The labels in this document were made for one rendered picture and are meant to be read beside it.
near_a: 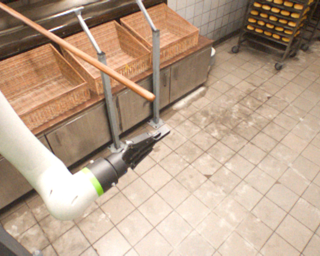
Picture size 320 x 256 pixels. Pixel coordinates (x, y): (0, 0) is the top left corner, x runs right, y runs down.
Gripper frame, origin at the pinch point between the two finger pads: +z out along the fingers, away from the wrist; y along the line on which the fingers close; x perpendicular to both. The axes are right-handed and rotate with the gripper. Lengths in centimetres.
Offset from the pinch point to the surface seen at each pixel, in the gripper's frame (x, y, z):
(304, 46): -53, 110, 331
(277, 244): 53, 116, 62
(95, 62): -46.2, -3.9, 6.2
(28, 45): -149, 29, 10
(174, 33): -127, 57, 145
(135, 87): -20.9, -3.9, 7.5
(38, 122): -99, 55, -16
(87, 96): -99, 55, 23
